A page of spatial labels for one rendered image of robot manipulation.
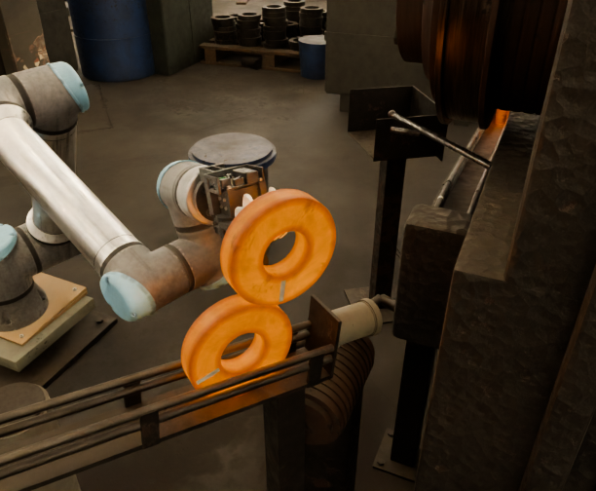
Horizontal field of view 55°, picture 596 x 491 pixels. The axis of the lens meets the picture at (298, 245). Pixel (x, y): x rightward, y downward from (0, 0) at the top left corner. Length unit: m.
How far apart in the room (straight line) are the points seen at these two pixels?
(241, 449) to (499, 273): 1.04
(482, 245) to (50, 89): 0.96
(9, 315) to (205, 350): 1.18
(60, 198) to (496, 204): 0.72
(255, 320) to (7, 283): 1.15
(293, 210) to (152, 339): 1.29
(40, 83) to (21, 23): 2.52
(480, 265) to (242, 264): 0.28
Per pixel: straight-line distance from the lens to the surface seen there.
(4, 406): 1.08
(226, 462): 1.56
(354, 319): 0.87
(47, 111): 1.35
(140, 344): 1.91
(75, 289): 1.95
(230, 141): 2.17
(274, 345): 0.80
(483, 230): 0.76
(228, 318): 0.73
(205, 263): 0.97
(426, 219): 0.91
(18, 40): 3.84
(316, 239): 0.73
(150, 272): 0.93
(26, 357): 1.82
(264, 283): 0.72
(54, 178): 1.11
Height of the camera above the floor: 1.24
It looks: 33 degrees down
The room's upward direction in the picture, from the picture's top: straight up
